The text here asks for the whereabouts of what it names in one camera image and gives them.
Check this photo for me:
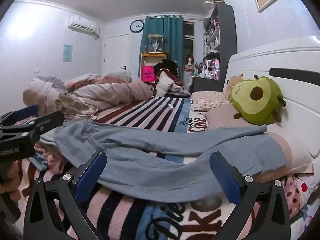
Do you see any tan plush toy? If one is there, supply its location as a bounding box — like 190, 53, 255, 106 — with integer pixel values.
225, 73, 244, 98

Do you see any pink striped duvet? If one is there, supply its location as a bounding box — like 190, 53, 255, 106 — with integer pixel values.
22, 70, 154, 122

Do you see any white door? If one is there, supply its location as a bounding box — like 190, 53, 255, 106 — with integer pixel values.
102, 34, 130, 77

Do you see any yellow-topped white shelf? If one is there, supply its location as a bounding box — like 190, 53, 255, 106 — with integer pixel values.
140, 52, 168, 82

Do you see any pile of clothes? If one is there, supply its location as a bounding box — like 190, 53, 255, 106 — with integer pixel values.
153, 59, 190, 97

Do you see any round wall clock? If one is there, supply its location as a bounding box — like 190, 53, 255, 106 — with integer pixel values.
129, 19, 145, 33

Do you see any teal curtain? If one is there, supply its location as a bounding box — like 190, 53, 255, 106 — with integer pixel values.
139, 15, 184, 80

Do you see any pink storage box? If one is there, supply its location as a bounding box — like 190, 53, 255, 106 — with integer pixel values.
141, 65, 155, 82

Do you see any white air conditioner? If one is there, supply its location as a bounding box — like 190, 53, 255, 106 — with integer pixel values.
67, 15, 101, 39

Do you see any light blue wall poster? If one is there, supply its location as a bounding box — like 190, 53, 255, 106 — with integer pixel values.
62, 44, 73, 63

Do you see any cluster of desk trinkets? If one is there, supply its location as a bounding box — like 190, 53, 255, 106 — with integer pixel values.
184, 59, 222, 79

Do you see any floral patterned pillow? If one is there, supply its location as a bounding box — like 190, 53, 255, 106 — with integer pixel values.
191, 91, 232, 112

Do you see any dark grey bookshelf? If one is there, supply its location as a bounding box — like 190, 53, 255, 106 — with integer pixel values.
203, 1, 237, 80

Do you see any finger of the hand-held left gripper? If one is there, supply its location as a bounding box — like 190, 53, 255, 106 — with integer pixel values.
24, 110, 65, 137
0, 104, 39, 128

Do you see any pink dotted bedsheet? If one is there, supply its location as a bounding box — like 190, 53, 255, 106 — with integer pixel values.
282, 172, 316, 214

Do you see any glass display case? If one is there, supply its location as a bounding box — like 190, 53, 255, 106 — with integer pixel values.
147, 34, 165, 54

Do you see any person's left hand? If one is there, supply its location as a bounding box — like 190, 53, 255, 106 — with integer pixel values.
0, 162, 22, 202

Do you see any green avocado plush toy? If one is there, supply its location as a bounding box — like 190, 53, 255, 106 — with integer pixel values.
229, 75, 287, 126

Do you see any window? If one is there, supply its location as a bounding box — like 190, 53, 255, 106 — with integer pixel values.
183, 21, 195, 63

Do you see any white pillow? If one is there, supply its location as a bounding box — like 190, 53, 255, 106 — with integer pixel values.
267, 124, 320, 174

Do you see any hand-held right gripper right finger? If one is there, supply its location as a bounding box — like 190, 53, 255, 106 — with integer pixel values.
209, 151, 292, 240

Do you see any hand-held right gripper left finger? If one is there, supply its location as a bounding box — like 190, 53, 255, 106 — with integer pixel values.
24, 150, 108, 240

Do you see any striped printed fleece blanket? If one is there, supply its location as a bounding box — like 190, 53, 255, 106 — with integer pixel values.
15, 96, 278, 240

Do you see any pink ribbed pillow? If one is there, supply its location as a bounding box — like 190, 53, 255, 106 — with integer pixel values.
205, 104, 294, 180

